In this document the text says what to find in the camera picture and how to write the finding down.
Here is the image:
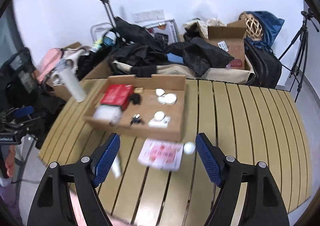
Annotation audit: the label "black jacket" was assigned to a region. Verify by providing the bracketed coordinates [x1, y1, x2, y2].
[114, 16, 168, 51]

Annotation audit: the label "open cardboard box red print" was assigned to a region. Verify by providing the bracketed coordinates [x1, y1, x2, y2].
[207, 20, 248, 70]

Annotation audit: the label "red and white card packet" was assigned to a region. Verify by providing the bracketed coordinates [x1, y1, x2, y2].
[137, 138, 183, 171]

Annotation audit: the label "clear plastic box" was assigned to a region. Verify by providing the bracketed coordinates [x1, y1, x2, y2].
[92, 105, 123, 125]

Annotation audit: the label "clear plastic bag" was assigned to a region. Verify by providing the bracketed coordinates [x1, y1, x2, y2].
[195, 0, 220, 22]

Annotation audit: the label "blue cloth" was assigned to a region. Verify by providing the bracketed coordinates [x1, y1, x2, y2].
[166, 52, 184, 64]

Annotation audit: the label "white thermos bottle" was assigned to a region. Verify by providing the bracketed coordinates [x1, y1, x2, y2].
[56, 62, 87, 103]

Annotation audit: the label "black clips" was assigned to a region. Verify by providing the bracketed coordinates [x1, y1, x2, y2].
[130, 114, 145, 125]

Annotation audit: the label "black clothing pile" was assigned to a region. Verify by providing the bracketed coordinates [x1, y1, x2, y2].
[27, 86, 67, 149]

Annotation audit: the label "black clothing bundle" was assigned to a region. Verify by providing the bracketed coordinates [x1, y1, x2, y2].
[110, 43, 170, 77]

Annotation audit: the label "black garment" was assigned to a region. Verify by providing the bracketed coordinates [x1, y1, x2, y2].
[165, 37, 235, 77]

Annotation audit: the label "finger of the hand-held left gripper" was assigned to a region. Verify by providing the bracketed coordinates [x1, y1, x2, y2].
[10, 116, 45, 136]
[12, 106, 34, 119]

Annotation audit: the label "white metal frame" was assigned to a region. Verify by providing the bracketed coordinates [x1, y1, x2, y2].
[90, 23, 113, 41]

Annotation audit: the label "beige hoodie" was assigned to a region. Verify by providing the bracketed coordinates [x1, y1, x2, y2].
[54, 46, 92, 71]

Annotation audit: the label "blue bag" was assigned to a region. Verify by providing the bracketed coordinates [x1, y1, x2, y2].
[244, 11, 285, 51]

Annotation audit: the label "black backpack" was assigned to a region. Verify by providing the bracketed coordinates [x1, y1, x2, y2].
[244, 39, 282, 88]

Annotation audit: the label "black tripod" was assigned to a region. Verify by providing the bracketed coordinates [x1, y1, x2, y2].
[279, 10, 320, 102]

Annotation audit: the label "cardboard box with clothes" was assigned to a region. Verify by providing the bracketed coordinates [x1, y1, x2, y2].
[46, 58, 113, 101]

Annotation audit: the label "shallow cardboard tray box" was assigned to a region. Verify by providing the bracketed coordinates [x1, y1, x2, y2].
[84, 74, 187, 143]

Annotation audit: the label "woven basket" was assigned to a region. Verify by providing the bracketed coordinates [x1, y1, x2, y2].
[239, 11, 263, 40]

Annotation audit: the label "small white and red box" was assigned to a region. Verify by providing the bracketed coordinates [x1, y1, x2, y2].
[148, 116, 171, 129]

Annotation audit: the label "beige fabric wagon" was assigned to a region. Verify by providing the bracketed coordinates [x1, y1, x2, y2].
[111, 62, 255, 86]

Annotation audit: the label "black fabric bundle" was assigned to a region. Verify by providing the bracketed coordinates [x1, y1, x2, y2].
[129, 93, 142, 105]

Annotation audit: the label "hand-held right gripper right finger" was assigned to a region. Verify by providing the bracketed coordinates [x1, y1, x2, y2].
[195, 133, 290, 226]

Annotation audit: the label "plain cardboard box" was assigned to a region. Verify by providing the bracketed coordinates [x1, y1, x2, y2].
[60, 42, 83, 52]

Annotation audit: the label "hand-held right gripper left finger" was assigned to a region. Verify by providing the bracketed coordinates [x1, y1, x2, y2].
[27, 133, 121, 226]

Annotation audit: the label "pink backpack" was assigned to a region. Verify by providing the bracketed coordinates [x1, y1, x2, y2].
[35, 48, 67, 82]

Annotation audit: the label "person's left forearm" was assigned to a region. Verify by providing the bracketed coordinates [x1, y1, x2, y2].
[0, 145, 14, 179]

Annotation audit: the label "beige cloth bag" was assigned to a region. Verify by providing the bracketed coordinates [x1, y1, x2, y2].
[182, 18, 225, 39]

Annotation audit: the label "framed poster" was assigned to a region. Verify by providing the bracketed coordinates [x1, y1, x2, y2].
[144, 19, 178, 45]

